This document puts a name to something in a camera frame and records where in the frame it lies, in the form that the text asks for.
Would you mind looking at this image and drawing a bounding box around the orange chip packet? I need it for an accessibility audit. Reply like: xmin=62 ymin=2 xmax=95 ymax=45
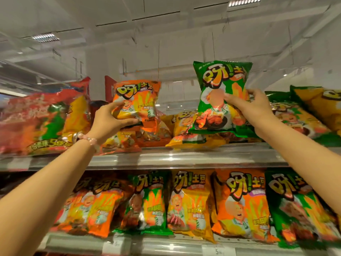
xmin=111 ymin=80 xmax=162 ymax=132

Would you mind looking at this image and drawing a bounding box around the large red multipack bag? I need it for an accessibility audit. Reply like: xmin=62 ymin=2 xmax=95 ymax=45
xmin=0 ymin=77 xmax=92 ymax=156

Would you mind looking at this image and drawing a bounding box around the row of snack bags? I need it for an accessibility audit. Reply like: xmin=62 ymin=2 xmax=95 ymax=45
xmin=52 ymin=169 xmax=341 ymax=250
xmin=100 ymin=85 xmax=341 ymax=155

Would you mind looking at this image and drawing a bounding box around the red hanging banner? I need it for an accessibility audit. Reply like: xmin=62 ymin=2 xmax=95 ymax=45
xmin=104 ymin=75 xmax=118 ymax=103

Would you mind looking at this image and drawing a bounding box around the person's right forearm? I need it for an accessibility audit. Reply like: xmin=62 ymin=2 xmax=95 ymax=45
xmin=262 ymin=118 xmax=341 ymax=216

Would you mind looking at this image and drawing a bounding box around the pink bead bracelet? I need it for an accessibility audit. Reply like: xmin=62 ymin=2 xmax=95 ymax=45
xmin=77 ymin=133 xmax=101 ymax=152

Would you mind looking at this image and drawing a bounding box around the ceiling light panel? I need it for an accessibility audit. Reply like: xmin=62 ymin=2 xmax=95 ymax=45
xmin=31 ymin=32 xmax=61 ymax=43
xmin=228 ymin=0 xmax=262 ymax=8

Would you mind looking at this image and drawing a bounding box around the green snack bag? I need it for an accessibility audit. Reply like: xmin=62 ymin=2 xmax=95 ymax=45
xmin=189 ymin=60 xmax=260 ymax=138

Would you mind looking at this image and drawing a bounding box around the yellow snack bag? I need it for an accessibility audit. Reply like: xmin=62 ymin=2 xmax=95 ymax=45
xmin=165 ymin=110 xmax=229 ymax=152

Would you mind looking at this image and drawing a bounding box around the person's left hand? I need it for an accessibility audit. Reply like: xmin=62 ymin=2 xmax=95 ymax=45
xmin=87 ymin=100 xmax=140 ymax=146

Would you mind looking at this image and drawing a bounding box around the person's left forearm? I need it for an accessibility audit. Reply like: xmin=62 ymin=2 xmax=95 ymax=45
xmin=0 ymin=138 xmax=101 ymax=256

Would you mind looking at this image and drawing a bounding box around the white price tag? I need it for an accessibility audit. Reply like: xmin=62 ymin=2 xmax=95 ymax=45
xmin=202 ymin=244 xmax=237 ymax=256
xmin=102 ymin=237 xmax=126 ymax=256
xmin=6 ymin=156 xmax=32 ymax=171

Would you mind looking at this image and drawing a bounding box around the person's right hand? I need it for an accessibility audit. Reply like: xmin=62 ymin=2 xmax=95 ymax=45
xmin=223 ymin=89 xmax=278 ymax=139

